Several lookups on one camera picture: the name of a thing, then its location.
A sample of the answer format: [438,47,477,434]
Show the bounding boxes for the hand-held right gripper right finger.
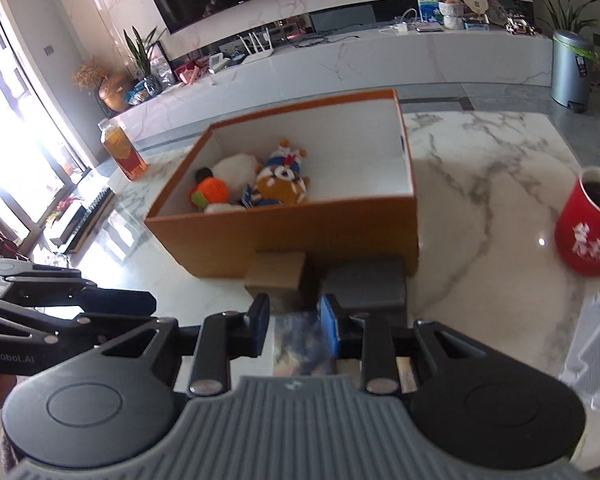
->
[319,294,486,395]

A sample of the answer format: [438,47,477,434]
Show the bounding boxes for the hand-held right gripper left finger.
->
[96,294,271,397]

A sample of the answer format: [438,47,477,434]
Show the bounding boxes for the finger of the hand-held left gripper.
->
[0,259,157,317]
[0,297,151,348]

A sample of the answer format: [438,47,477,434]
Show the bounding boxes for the colourful printed packet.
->
[272,310,338,377]

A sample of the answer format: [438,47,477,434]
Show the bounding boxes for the small brown cardboard box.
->
[244,250,307,313]

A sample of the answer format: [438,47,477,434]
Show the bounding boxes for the dark grey box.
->
[321,256,409,322]

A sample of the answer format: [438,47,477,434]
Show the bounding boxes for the orange cardboard box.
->
[144,89,421,280]

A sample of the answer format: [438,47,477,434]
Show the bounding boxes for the long black ridged object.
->
[50,186,116,253]

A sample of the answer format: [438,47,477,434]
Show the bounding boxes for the red flowers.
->
[45,195,84,222]

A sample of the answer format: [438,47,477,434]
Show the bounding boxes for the brown raccoon plush toy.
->
[254,162,312,207]

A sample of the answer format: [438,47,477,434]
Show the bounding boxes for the tea bottle red label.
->
[97,119,148,181]

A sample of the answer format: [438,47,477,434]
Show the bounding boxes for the white plush toy orange scarf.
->
[189,154,263,215]

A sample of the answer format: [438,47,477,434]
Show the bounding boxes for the blue white plush doll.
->
[267,139,308,171]

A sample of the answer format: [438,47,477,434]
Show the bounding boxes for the blue snack bag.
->
[129,80,154,104]

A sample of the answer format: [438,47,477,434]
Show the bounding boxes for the copper round vase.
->
[99,71,134,113]

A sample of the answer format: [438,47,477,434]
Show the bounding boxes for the dried brown flowers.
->
[72,59,109,92]

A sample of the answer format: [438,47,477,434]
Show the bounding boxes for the green plant in glass vase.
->
[124,25,167,97]

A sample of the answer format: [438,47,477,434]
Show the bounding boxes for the white marble tv cabinet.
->
[112,27,556,151]

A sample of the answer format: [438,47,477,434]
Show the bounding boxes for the red mug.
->
[554,166,600,277]

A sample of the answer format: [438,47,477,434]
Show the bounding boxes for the white plastic grid piece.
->
[557,292,600,410]

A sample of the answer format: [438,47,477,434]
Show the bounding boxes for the white router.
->
[240,30,276,65]

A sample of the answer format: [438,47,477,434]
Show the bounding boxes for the dark grey panel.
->
[311,7,376,31]

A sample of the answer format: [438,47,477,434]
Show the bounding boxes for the painted canvas picture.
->
[414,0,481,24]

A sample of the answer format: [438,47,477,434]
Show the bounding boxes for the white knitted pot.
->
[439,0,465,30]

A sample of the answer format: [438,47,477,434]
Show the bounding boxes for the grey pedal trash can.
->
[551,30,595,113]

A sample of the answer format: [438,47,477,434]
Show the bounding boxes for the black white checkered toy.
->
[505,17,536,37]

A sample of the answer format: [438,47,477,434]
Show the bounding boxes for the patterned decorative plate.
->
[485,0,509,25]

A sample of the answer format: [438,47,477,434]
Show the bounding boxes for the tall green potted plant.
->
[520,0,600,41]

